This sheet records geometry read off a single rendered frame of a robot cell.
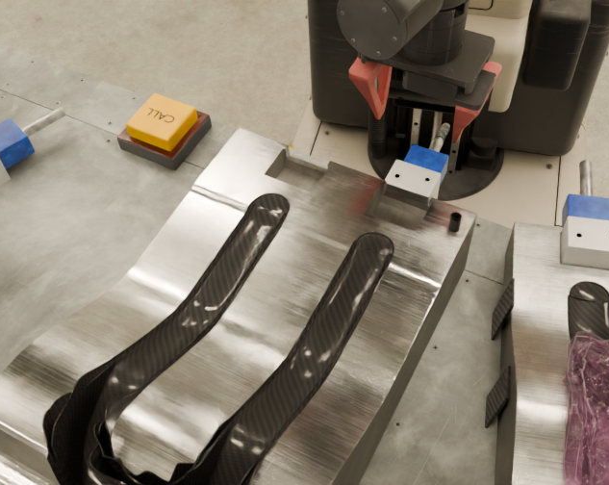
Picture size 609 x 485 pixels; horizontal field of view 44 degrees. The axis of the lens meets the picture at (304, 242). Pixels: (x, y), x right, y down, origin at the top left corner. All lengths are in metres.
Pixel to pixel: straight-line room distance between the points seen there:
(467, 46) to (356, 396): 0.31
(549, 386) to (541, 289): 0.12
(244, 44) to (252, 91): 0.21
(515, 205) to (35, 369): 1.11
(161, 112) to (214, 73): 1.34
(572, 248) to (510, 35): 0.41
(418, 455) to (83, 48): 1.94
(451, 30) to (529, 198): 0.94
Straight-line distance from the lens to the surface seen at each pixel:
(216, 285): 0.69
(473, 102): 0.66
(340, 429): 0.59
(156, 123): 0.89
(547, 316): 0.71
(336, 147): 1.61
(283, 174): 0.78
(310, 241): 0.69
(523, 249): 0.75
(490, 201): 1.54
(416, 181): 0.79
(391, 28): 0.56
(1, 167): 0.93
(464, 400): 0.72
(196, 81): 2.23
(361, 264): 0.68
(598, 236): 0.74
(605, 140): 2.12
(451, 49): 0.66
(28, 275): 0.84
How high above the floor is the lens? 1.44
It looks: 53 degrees down
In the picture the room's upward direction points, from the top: 4 degrees counter-clockwise
